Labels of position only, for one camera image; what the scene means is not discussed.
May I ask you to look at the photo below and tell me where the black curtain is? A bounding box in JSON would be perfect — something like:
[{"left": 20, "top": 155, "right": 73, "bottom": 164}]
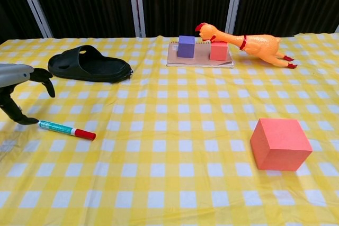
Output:
[{"left": 0, "top": 0, "right": 339, "bottom": 44}]

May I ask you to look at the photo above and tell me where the red capped marker pen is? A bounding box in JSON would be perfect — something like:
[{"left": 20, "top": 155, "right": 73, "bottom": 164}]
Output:
[{"left": 38, "top": 120, "right": 97, "bottom": 141}]

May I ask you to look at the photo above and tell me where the purple small cube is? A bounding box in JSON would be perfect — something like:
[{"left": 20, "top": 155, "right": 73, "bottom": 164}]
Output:
[{"left": 177, "top": 35, "right": 196, "bottom": 59}]

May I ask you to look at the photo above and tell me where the black rubber slipper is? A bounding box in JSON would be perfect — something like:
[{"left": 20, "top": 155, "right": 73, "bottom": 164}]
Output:
[{"left": 47, "top": 45, "right": 133, "bottom": 84}]

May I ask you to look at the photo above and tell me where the small pink cube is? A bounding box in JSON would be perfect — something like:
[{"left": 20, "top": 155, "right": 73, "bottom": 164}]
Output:
[{"left": 209, "top": 41, "right": 229, "bottom": 61}]

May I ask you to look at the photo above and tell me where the white frame post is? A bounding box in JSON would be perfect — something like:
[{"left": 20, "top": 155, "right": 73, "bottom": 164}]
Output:
[
  {"left": 127, "top": 0, "right": 146, "bottom": 38},
  {"left": 225, "top": 0, "right": 245, "bottom": 35},
  {"left": 14, "top": 0, "right": 53, "bottom": 39}
]

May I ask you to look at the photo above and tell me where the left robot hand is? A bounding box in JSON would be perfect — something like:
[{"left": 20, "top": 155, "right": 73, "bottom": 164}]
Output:
[{"left": 0, "top": 63, "right": 56, "bottom": 126}]

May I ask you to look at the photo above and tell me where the spiral notebook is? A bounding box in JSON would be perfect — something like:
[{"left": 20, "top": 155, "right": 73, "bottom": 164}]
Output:
[{"left": 166, "top": 41, "right": 235, "bottom": 68}]

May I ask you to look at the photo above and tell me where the yellow rubber chicken toy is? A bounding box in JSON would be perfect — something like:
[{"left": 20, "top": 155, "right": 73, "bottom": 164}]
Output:
[{"left": 195, "top": 22, "right": 298, "bottom": 69}]

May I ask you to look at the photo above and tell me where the large pink foam cube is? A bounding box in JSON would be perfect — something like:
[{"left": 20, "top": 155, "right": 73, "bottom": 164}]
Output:
[{"left": 249, "top": 117, "right": 313, "bottom": 171}]

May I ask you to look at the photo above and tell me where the yellow checkered tablecloth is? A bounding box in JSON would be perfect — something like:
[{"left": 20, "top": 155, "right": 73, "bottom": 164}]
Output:
[{"left": 0, "top": 33, "right": 339, "bottom": 226}]

